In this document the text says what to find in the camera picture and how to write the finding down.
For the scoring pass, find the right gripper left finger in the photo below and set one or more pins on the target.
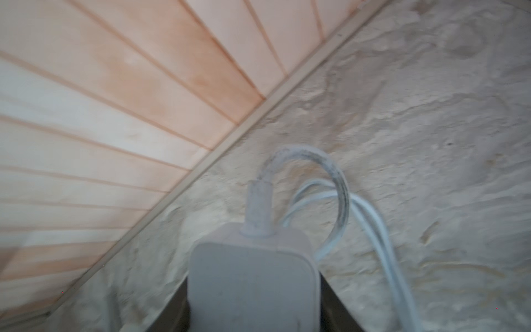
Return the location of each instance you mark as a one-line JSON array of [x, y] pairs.
[[175, 317]]

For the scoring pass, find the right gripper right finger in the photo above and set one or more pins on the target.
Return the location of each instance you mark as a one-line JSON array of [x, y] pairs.
[[335, 317]]

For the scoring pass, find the grey power strip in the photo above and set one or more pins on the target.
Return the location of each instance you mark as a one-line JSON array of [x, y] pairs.
[[241, 283]]

